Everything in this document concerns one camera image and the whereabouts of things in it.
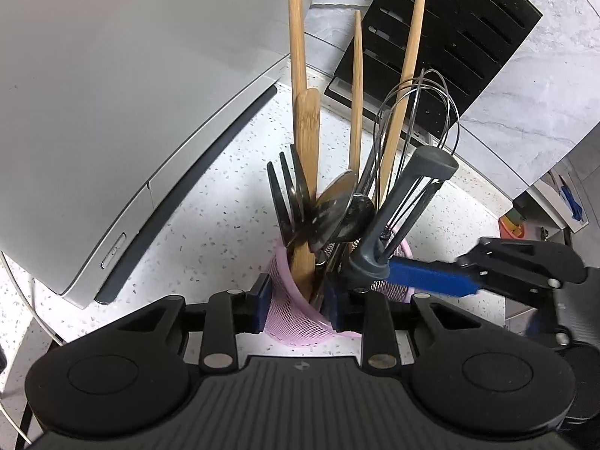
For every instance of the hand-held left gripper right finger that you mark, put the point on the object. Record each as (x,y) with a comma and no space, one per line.
(333,309)

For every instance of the black slotted knife block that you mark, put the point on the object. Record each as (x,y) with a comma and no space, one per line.
(450,4)

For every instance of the orange green small container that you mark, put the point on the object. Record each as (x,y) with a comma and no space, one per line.
(513,229)

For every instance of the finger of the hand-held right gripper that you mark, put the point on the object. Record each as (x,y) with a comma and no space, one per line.
(431,276)
(548,323)

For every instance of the blue pens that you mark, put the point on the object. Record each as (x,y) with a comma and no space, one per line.
(573,204)

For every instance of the black fork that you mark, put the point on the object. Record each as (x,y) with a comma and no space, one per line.
(286,215)

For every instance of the grey peeler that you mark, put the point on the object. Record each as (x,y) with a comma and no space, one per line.
(370,262)

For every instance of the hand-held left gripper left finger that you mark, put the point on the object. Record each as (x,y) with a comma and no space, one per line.
(261,304)

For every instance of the wooden spatula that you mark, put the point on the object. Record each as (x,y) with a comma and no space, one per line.
(309,122)

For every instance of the pink mesh utensil holder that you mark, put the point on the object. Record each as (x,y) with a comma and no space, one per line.
(295,314)

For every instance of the white countertop appliance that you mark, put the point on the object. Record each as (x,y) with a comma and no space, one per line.
(117,103)

